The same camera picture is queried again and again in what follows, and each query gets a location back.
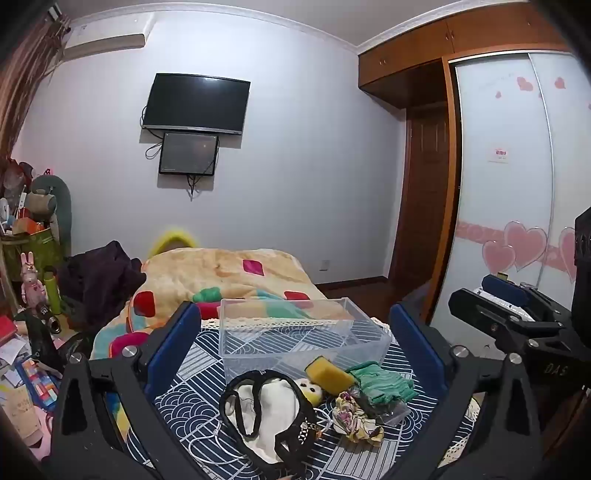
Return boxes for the brown curtain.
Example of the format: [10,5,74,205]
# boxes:
[0,9,71,158]

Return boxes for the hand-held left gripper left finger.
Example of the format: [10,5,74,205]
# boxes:
[48,301,204,480]

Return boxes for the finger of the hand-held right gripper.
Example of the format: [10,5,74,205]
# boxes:
[448,288,576,355]
[476,273,573,325]

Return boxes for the clear plastic storage box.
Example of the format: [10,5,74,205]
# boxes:
[218,297,393,387]

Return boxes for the white pouch with black trim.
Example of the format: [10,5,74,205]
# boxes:
[219,369,324,479]

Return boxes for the green cylinder tube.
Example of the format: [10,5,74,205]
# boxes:
[42,266,64,317]

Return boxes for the clear plastic packet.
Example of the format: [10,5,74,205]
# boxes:
[368,400,410,426]

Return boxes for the colourful printed box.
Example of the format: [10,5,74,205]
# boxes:
[14,357,64,409]

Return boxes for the small black monitor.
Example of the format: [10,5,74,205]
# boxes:
[158,132,220,177]

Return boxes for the black lens barrel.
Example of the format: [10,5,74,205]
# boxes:
[34,302,64,336]

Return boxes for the yellow plush pillow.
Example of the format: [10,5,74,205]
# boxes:
[148,226,202,257]

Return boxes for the yellow sponge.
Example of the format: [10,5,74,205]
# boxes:
[305,355,356,396]

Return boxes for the colourful fleece blanket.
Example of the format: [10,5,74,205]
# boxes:
[89,247,352,361]

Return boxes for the dark clothing pile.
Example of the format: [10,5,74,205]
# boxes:
[58,240,148,325]

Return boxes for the wooden wardrobe with heart doors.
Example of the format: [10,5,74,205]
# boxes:
[358,4,591,334]

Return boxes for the green cloth gloves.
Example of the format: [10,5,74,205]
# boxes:
[345,360,419,409]

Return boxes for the white cable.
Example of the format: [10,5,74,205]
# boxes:
[187,406,334,463]

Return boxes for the pink rabbit figure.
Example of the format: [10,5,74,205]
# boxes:
[19,251,47,308]

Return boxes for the small white plush toy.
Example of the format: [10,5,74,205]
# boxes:
[295,377,327,407]

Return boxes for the white air conditioner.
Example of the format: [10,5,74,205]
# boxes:
[62,33,147,64]

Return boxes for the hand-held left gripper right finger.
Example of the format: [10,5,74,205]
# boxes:
[388,301,544,480]

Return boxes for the grey-green plush toy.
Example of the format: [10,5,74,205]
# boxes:
[25,174,73,257]

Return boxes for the green storage bag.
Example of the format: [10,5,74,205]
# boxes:
[2,225,64,278]

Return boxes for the brown cardboard sheet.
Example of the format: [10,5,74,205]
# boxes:
[0,382,43,449]

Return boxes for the wall-mounted black television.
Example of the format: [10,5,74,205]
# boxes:
[141,72,252,136]

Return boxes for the floral fabric scrunchie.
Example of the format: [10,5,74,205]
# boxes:
[333,390,385,446]

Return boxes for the brown wooden door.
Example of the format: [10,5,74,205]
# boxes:
[390,105,463,306]

